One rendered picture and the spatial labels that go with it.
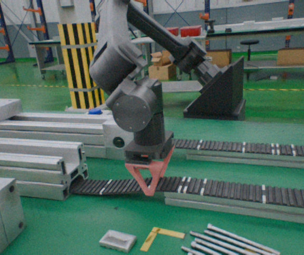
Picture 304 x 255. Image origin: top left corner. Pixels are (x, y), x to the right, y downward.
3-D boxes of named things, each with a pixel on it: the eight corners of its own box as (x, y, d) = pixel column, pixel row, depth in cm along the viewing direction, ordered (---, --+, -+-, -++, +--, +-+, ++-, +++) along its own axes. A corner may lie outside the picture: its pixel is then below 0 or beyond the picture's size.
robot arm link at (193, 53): (210, 61, 114) (199, 72, 116) (191, 42, 115) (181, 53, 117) (206, 62, 106) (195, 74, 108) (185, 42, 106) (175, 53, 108)
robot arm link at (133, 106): (126, 37, 51) (96, 74, 55) (102, 43, 41) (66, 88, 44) (177, 86, 52) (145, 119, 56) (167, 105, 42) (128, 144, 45)
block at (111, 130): (155, 142, 85) (152, 109, 82) (139, 161, 74) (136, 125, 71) (125, 140, 88) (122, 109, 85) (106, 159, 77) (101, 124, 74)
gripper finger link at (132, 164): (128, 200, 55) (122, 152, 52) (141, 180, 62) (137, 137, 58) (163, 204, 53) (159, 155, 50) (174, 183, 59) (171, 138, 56)
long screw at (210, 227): (207, 230, 49) (207, 225, 49) (209, 227, 50) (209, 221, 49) (278, 259, 43) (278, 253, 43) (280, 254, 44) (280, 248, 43)
